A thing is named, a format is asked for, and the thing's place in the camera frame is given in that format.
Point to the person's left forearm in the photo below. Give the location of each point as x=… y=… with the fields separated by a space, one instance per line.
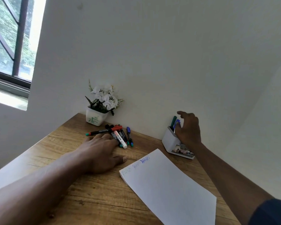
x=37 y=192

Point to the potted white artificial flowers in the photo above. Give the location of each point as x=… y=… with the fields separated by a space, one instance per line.
x=96 y=118

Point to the blue right shirt sleeve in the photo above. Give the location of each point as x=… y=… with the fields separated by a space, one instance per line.
x=271 y=213

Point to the barred window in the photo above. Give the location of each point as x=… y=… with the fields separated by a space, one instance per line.
x=21 y=32

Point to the person's right forearm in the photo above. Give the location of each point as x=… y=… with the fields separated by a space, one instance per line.
x=229 y=180

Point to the person's right hand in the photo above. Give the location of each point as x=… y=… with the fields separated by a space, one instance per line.
x=189 y=133

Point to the pile of colored markers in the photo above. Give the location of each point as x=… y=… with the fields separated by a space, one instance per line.
x=123 y=141

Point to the gray desk organizer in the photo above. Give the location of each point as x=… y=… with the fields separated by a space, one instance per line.
x=169 y=142

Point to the person's left hand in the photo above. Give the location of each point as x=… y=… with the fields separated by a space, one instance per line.
x=100 y=154

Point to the white paper sheet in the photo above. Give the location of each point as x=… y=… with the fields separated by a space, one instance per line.
x=168 y=192

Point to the thin green-capped marker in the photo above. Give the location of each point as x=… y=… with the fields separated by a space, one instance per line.
x=174 y=120

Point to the thin red-capped marker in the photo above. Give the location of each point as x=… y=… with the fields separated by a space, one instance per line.
x=100 y=131

